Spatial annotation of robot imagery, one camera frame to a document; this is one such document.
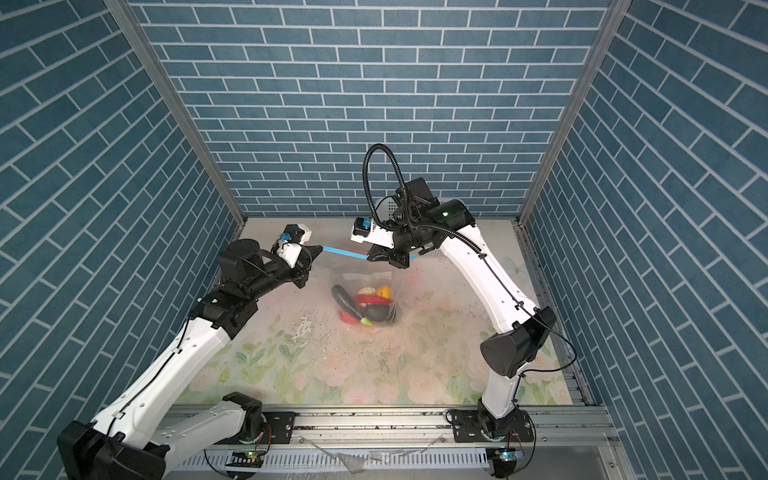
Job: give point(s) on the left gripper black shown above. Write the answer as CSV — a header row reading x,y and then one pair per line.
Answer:
x,y
302,264

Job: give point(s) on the pink toy fruit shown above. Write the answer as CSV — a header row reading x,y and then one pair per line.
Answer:
x,y
347,318

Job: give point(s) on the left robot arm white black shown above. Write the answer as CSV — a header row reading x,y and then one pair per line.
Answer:
x,y
92,451

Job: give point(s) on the black toy eggplant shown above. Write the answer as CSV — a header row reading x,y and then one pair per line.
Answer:
x,y
347,303

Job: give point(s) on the right circuit board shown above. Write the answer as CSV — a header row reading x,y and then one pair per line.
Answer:
x,y
506,455

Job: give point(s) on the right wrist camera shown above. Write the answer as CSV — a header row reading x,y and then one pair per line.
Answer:
x,y
365,230

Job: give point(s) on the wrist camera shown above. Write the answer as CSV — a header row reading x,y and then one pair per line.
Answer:
x,y
365,230
290,242

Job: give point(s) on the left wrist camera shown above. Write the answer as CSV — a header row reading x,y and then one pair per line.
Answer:
x,y
290,242

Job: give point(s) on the white plastic mesh basket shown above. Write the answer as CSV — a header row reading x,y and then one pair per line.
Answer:
x,y
389,207

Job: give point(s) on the circuit board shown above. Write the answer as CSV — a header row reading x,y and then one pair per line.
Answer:
x,y
506,455
246,459

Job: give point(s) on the red toy chili pepper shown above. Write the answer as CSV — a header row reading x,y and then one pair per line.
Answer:
x,y
372,299

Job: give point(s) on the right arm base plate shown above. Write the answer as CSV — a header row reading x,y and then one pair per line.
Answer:
x,y
474,426

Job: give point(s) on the clear zip top bag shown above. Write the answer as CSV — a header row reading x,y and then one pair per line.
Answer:
x,y
353,271

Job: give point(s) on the yellow toy fruit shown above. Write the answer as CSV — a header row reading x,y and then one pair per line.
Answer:
x,y
384,291

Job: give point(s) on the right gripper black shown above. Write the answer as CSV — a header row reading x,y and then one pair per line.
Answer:
x,y
401,260

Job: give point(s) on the left circuit board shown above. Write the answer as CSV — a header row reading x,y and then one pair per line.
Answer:
x,y
246,459

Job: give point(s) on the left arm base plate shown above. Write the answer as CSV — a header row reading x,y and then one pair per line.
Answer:
x,y
271,427

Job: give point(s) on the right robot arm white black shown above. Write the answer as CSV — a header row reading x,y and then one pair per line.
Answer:
x,y
422,223

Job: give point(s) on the black toy avocado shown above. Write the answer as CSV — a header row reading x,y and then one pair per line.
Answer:
x,y
379,313

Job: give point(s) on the aluminium front rail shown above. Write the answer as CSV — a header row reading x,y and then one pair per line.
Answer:
x,y
372,429

